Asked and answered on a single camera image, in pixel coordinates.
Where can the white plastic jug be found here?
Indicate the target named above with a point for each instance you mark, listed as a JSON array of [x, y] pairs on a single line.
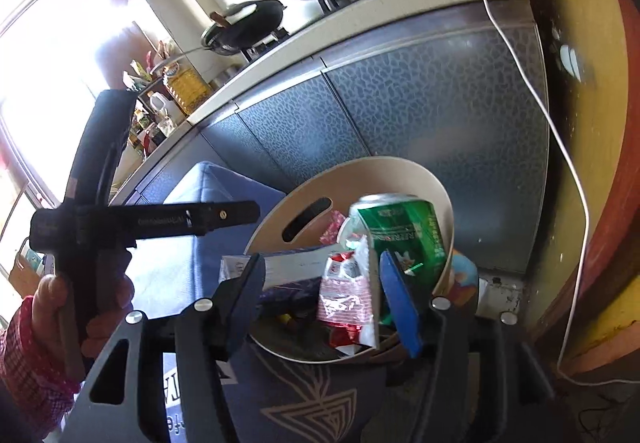
[[166, 108]]

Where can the yellow cooking oil bottle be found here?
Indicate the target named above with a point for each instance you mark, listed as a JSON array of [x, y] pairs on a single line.
[[186, 87]]

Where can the red white snack wrapper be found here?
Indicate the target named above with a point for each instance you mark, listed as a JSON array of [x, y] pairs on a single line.
[[348, 301]]

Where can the maroon foil snack wrapper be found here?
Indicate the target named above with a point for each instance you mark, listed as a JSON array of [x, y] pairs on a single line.
[[330, 235]]

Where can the beige round trash bin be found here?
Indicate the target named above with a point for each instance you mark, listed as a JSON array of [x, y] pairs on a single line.
[[343, 185]]

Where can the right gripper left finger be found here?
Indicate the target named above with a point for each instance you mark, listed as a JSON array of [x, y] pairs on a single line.
[[123, 398]]

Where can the red patterned sleeve forearm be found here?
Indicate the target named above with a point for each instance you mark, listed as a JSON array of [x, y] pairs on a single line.
[[35, 391]]

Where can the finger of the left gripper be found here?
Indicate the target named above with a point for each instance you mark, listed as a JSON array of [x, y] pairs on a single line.
[[206, 217]]

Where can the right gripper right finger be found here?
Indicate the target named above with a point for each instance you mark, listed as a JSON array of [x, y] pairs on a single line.
[[486, 382]]

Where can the green crushed beer can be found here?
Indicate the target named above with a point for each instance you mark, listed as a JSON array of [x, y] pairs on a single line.
[[407, 226]]

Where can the wooden cutting board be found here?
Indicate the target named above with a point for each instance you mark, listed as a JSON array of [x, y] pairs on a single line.
[[23, 278]]

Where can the gas stove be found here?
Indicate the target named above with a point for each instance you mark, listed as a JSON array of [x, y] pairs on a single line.
[[297, 16]]

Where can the black wok with spatula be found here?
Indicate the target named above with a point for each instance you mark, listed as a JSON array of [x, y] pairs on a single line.
[[245, 25]]

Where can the dark blue milk carton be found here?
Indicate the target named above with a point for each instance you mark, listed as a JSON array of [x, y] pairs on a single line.
[[292, 279]]

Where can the person's left hand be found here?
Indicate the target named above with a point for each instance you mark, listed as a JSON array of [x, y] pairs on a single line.
[[54, 308]]

